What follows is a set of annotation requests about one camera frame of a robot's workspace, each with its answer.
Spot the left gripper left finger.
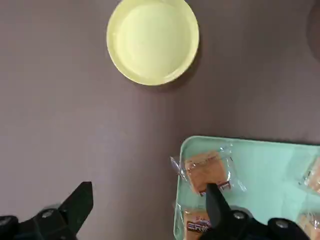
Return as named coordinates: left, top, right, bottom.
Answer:
left=0, top=181, right=94, bottom=240

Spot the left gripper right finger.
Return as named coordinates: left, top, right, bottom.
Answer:
left=197, top=183, right=311, bottom=240

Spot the bread pack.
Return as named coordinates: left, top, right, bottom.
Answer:
left=297, top=212, right=320, bottom=240
left=182, top=208, right=213, bottom=240
left=169, top=143, right=247, bottom=198
left=298, top=156, right=320, bottom=195

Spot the green rectangular tray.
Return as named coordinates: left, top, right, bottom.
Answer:
left=173, top=135, right=320, bottom=240

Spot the yellow round plate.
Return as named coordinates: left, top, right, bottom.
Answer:
left=106, top=0, right=200, bottom=86

